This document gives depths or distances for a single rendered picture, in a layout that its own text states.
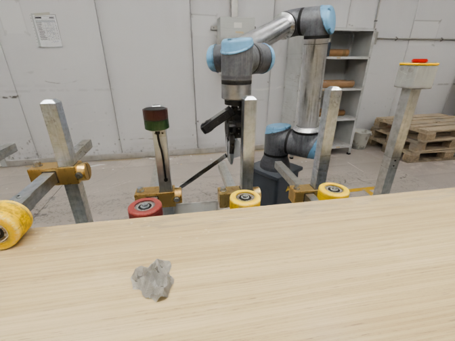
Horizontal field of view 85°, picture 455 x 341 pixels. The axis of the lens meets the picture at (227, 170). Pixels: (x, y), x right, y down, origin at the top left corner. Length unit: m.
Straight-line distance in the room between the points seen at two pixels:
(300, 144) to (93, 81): 2.67
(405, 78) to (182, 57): 2.73
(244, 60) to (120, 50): 2.73
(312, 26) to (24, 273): 1.30
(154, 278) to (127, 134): 3.14
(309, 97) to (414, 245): 0.93
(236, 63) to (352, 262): 0.55
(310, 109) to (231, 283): 1.10
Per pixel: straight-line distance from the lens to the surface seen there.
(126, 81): 3.39
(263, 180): 1.57
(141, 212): 0.62
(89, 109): 3.54
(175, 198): 0.77
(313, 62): 1.35
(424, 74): 0.95
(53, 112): 0.75
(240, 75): 0.74
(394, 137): 0.99
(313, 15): 1.35
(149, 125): 0.64
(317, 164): 0.85
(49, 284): 0.53
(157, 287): 0.43
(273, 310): 0.42
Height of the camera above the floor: 1.23
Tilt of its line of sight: 24 degrees down
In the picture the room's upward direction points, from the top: straight up
